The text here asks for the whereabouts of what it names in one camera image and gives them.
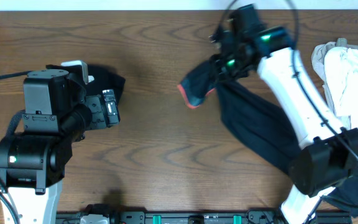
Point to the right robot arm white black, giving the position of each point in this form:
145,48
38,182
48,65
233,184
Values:
266,87

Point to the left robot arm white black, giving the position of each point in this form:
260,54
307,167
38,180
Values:
33,158

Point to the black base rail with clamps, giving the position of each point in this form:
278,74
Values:
102,213

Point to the folded black polo shirt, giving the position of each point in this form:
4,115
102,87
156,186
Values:
107,79

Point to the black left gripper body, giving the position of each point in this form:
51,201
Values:
99,112

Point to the white crumpled garment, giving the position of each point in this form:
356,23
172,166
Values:
341,79

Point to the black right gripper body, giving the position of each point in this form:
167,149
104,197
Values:
232,66

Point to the beige grey garment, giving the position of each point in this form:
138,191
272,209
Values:
317,59

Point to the dark navy leggings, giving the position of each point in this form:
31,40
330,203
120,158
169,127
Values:
257,123

